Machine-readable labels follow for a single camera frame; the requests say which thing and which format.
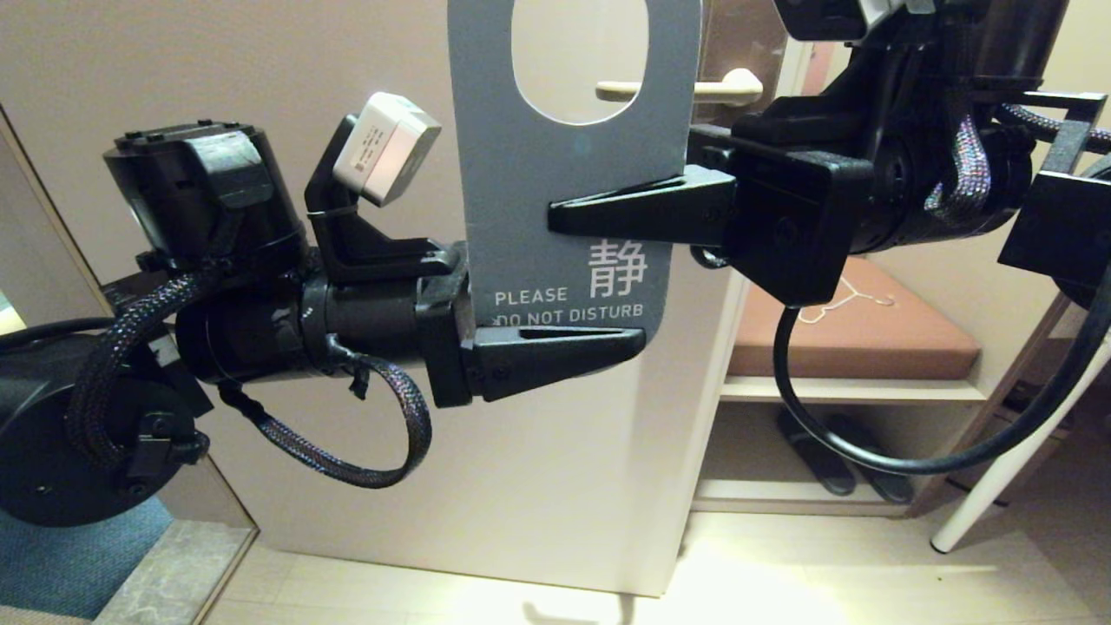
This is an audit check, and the grey do-not-disturb door sign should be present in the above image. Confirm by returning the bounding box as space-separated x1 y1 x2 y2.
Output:
447 0 702 361

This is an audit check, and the grey marble door threshold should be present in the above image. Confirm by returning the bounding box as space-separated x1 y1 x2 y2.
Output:
94 521 259 625

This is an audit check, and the beige room door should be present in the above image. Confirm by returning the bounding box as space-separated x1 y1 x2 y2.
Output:
0 0 756 598

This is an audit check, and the brown leather bench cushion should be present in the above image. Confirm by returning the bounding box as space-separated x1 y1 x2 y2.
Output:
727 256 982 380

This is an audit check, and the beige wooden bench shelf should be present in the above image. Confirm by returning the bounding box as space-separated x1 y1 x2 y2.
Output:
692 260 1077 520

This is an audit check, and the black slipper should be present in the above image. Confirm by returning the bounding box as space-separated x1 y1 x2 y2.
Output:
775 408 858 497
825 415 914 506

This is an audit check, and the white table leg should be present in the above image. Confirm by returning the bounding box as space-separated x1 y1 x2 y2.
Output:
930 339 1111 555

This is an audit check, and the blue patterned hallway carpet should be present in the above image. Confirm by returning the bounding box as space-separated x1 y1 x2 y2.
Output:
0 291 174 622

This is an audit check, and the white wire clothes hanger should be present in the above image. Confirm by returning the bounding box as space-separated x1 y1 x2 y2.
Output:
797 276 897 326

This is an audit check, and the beige door lever handle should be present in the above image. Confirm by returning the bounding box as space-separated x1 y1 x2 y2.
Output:
595 68 765 107

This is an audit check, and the braided purple right cable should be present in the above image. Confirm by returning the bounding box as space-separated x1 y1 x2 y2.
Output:
924 104 1111 231

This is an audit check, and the braided black left cable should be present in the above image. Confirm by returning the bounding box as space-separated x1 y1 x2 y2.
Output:
68 269 433 490

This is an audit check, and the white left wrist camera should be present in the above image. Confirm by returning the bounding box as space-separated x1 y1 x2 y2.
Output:
333 92 442 207

